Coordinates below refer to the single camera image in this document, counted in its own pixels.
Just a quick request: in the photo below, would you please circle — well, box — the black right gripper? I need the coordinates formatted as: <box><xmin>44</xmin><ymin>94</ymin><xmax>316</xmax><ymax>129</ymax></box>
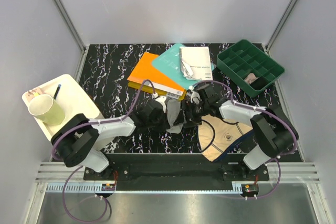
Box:
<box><xmin>173</xmin><ymin>100</ymin><xmax>209</xmax><ymax>129</ymax></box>

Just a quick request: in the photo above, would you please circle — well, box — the grey underwear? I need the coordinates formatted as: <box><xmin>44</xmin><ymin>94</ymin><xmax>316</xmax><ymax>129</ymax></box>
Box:
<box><xmin>166</xmin><ymin>99</ymin><xmax>186</xmax><ymax>134</ymax></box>

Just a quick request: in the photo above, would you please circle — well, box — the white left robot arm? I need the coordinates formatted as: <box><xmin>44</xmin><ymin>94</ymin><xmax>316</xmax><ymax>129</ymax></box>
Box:
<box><xmin>50</xmin><ymin>96</ymin><xmax>170</xmax><ymax>180</ymax></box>

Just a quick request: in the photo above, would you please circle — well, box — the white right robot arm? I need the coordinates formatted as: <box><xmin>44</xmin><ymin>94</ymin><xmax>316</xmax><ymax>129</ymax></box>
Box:
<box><xmin>183</xmin><ymin>85</ymin><xmax>299</xmax><ymax>180</ymax></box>

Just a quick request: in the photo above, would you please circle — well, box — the beige underwear navy trim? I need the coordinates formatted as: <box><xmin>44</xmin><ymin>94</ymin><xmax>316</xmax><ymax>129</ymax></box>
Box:
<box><xmin>198</xmin><ymin>115</ymin><xmax>253</xmax><ymax>162</ymax></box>

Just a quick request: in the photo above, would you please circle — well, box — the pink rolled underwear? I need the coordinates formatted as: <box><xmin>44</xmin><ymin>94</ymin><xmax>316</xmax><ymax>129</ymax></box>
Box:
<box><xmin>244</xmin><ymin>73</ymin><xmax>258</xmax><ymax>84</ymax></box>

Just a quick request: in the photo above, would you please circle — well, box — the yellow binder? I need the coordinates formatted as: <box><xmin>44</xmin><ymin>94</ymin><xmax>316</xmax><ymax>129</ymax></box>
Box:
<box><xmin>128</xmin><ymin>81</ymin><xmax>188</xmax><ymax>102</ymax></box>

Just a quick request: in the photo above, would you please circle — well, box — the white Canon safety booklet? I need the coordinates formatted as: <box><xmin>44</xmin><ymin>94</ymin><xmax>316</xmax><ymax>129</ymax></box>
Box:
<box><xmin>179</xmin><ymin>46</ymin><xmax>213</xmax><ymax>81</ymax></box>

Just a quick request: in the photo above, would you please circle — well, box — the orange folder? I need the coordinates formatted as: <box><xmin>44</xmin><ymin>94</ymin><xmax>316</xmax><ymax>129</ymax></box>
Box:
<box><xmin>127</xmin><ymin>52</ymin><xmax>185</xmax><ymax>96</ymax></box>

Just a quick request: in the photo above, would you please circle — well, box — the teal plastic board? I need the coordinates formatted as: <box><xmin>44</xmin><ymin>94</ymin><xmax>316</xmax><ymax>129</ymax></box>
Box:
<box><xmin>152</xmin><ymin>44</ymin><xmax>215</xmax><ymax>90</ymax></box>

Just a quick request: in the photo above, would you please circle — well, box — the green compartment tray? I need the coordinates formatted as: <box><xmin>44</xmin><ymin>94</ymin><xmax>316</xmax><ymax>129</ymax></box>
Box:
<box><xmin>216</xmin><ymin>39</ymin><xmax>285</xmax><ymax>98</ymax></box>

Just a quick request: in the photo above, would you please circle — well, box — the cream plastic bin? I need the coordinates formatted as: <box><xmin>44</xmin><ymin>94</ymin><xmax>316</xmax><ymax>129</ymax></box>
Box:
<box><xmin>22</xmin><ymin>74</ymin><xmax>104</xmax><ymax>141</ymax></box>

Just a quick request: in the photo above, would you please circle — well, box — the blue black pen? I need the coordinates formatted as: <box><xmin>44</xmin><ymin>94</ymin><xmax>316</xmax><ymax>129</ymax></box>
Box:
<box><xmin>53</xmin><ymin>84</ymin><xmax>61</xmax><ymax>100</ymax></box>

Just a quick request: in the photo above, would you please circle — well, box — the green paper cup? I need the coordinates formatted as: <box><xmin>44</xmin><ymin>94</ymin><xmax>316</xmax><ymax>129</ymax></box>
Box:
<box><xmin>28</xmin><ymin>94</ymin><xmax>65</xmax><ymax>126</ymax></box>

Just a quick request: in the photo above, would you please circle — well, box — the pink sticky note pad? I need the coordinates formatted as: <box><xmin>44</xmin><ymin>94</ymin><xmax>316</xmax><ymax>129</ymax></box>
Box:
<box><xmin>25</xmin><ymin>87</ymin><xmax>44</xmax><ymax>103</ymax></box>

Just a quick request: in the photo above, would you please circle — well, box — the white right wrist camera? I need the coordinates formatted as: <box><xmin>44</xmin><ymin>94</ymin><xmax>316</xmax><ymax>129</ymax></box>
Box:
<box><xmin>187</xmin><ymin>91</ymin><xmax>201</xmax><ymax>104</ymax></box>

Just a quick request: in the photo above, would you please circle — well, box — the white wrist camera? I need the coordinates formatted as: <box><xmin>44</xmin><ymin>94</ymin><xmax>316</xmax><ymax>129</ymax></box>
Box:
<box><xmin>152</xmin><ymin>93</ymin><xmax>167</xmax><ymax>113</ymax></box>
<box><xmin>187</xmin><ymin>91</ymin><xmax>201</xmax><ymax>104</ymax></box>

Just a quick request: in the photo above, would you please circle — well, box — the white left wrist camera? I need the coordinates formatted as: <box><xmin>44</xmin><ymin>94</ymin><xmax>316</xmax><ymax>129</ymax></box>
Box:
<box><xmin>152</xmin><ymin>93</ymin><xmax>167</xmax><ymax>113</ymax></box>

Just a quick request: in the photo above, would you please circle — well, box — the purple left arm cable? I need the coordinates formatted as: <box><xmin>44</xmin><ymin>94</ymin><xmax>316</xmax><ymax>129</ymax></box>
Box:
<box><xmin>51</xmin><ymin>79</ymin><xmax>160</xmax><ymax>221</ymax></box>

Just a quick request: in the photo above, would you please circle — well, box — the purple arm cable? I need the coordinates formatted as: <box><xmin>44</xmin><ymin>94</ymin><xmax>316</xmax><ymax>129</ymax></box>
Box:
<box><xmin>188</xmin><ymin>80</ymin><xmax>299</xmax><ymax>200</ymax></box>
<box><xmin>51</xmin><ymin>79</ymin><xmax>160</xmax><ymax>221</ymax></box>

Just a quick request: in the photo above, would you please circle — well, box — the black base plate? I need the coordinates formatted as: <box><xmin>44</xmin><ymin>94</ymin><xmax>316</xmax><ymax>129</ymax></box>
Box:
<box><xmin>83</xmin><ymin>153</ymin><xmax>269</xmax><ymax>193</ymax></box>

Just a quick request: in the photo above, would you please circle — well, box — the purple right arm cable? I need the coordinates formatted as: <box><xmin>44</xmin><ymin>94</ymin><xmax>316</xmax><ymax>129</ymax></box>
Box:
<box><xmin>188</xmin><ymin>80</ymin><xmax>299</xmax><ymax>200</ymax></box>

